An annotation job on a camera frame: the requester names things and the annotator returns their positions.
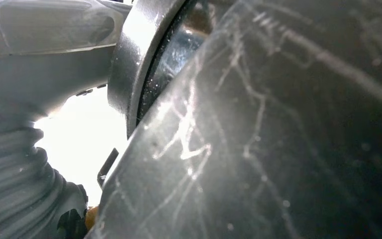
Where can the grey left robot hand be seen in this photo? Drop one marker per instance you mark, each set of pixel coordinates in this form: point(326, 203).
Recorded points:
point(39, 59)

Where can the scratched dark grey shell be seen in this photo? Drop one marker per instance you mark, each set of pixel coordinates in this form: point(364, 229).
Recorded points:
point(276, 148)

